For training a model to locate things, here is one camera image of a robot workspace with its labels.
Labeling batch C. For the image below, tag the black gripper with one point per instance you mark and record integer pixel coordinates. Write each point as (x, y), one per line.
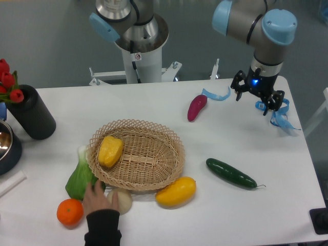
(260, 81)

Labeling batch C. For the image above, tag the beige garlic bulb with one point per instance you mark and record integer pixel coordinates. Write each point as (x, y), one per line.
(124, 199)

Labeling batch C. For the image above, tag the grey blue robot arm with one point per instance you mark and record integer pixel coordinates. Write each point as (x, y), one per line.
(270, 32)

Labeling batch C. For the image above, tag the black sleeved forearm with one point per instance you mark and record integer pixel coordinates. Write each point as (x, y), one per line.
(103, 228)

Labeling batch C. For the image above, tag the woven wicker basket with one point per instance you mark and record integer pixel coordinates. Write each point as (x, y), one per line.
(153, 155)

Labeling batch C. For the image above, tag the yellow bell pepper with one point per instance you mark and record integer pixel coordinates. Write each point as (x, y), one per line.
(110, 151)

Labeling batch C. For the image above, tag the bare human hand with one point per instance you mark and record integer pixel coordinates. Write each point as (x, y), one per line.
(95, 200)

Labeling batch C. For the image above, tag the blue ribbon strip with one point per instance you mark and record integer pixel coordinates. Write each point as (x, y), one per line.
(216, 97)

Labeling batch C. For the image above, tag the dark green cucumber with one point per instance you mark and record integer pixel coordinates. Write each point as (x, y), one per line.
(231, 175)

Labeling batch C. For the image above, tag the yellow mango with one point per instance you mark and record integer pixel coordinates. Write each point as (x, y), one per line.
(177, 193)

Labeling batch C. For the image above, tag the black device at edge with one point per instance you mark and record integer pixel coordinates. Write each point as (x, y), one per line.
(319, 220)

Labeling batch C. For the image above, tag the green bok choy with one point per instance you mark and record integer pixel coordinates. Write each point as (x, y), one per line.
(81, 176)

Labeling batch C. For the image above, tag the orange fruit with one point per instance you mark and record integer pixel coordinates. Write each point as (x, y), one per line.
(70, 212)

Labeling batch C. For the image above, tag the black cylindrical vase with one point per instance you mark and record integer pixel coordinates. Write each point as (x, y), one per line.
(32, 114)

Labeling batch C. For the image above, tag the red tulip bouquet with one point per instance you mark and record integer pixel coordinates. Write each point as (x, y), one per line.
(10, 90)

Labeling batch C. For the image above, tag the dark metal bowl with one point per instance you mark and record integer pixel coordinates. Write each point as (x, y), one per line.
(11, 148)

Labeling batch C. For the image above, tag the white flat bar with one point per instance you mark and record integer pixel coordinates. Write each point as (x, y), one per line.
(12, 182)

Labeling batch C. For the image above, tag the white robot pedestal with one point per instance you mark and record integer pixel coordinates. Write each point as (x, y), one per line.
(141, 48)

